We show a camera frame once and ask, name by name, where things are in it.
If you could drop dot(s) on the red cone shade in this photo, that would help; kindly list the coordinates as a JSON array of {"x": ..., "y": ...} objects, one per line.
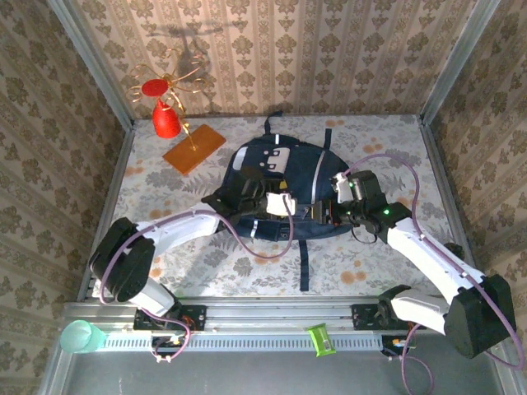
[{"x": 166, "y": 121}]

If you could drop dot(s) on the navy blue backpack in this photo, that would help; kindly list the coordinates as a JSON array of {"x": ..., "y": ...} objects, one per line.
[{"x": 296, "y": 173}]

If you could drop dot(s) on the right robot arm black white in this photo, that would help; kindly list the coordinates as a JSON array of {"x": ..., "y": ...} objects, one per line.
[{"x": 477, "y": 321}]

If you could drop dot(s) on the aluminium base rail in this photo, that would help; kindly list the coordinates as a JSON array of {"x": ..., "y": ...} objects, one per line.
[{"x": 280, "y": 312}]

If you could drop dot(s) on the green snack packet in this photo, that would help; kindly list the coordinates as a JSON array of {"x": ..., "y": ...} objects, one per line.
[{"x": 322, "y": 339}]

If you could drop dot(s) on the aluminium frame post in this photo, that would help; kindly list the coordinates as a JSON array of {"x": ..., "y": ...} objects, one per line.
[
  {"x": 457, "y": 66},
  {"x": 90, "y": 66}
]

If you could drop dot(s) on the grey metal shelf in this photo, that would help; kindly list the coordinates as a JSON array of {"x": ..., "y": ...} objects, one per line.
[{"x": 247, "y": 374}]

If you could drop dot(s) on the aluminium table side rail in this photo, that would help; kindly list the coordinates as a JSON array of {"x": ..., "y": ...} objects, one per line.
[
  {"x": 433, "y": 148},
  {"x": 118, "y": 168}
]

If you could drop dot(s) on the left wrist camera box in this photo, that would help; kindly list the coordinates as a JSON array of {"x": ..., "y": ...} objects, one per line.
[{"x": 280, "y": 203}]

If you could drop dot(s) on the teal plastic cup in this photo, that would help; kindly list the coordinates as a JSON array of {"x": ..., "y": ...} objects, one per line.
[{"x": 78, "y": 337}]

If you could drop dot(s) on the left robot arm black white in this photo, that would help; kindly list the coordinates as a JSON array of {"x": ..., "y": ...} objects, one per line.
[{"x": 123, "y": 263}]

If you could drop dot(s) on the red disc shade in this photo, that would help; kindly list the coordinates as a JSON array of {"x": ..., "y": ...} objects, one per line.
[{"x": 155, "y": 87}]

